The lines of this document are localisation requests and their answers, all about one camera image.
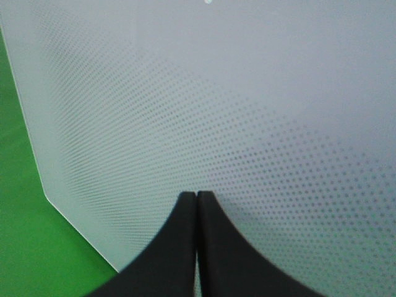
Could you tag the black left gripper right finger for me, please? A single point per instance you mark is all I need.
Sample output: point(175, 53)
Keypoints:
point(229, 265)

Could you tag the white microwave door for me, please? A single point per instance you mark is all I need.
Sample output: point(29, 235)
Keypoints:
point(284, 109)

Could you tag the green table cloth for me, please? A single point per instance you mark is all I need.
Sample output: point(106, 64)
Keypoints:
point(41, 253)

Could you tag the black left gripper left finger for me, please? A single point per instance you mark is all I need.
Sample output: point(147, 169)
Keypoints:
point(166, 267)

